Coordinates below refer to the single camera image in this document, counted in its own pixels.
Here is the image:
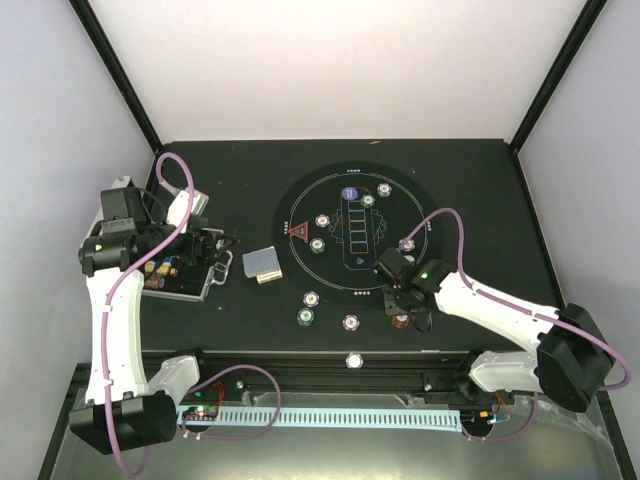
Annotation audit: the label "red poker chip stack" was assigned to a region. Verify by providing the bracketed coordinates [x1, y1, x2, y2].
[391, 315, 411, 329]

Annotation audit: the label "blue playing card deck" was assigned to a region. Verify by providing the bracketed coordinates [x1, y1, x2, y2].
[242, 246, 280, 278]

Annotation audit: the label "blue poker chip stack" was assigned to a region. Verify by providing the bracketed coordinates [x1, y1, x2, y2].
[342, 315, 360, 332]

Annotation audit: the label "white chip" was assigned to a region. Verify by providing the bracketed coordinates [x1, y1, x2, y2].
[345, 352, 364, 369]

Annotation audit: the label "red triangular dealer button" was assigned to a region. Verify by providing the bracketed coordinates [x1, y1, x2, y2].
[288, 221, 309, 243]

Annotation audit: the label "green poker chip stack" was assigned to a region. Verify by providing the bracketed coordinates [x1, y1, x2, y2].
[297, 308, 315, 327]

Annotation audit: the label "purple round blind button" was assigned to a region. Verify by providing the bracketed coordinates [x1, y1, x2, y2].
[341, 186, 360, 202]

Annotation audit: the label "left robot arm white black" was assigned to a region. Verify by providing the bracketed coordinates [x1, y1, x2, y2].
[69, 186, 236, 455]

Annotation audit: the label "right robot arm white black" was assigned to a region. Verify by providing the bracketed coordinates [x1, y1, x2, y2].
[373, 248, 614, 413]

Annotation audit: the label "aluminium poker chip case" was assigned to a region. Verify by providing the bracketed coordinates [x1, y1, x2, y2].
[142, 250, 234, 302]

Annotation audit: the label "chips inside case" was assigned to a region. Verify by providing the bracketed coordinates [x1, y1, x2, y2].
[143, 256, 179, 290]

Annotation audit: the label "white card box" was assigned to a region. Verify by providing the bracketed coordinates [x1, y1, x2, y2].
[256, 269, 283, 285]

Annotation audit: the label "round black poker mat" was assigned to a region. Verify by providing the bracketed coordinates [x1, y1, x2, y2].
[273, 162, 443, 309]

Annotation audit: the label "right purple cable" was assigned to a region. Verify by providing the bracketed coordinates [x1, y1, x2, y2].
[402, 207, 632, 444]

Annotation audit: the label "purple cable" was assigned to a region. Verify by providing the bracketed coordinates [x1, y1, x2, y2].
[99, 152, 281, 476]
[402, 207, 632, 444]

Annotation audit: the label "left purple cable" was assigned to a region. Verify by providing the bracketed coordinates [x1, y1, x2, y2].
[99, 152, 281, 476]

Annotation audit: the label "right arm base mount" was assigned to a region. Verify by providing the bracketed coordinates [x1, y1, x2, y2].
[422, 370, 515, 437]

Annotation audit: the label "white slotted cable duct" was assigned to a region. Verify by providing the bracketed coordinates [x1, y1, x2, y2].
[177, 405, 462, 433]

